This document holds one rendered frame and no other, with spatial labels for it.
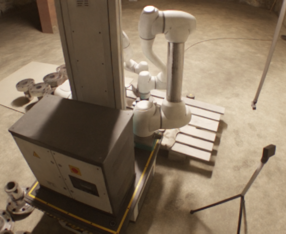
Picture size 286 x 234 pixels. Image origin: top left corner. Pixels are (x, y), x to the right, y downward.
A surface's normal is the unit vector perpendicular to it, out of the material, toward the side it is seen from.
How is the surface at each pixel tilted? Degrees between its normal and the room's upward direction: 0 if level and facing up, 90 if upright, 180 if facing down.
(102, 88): 90
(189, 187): 0
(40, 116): 0
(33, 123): 0
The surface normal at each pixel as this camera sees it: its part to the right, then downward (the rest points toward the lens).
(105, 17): -0.32, 0.60
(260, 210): 0.00, -0.77
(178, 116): 0.18, 0.43
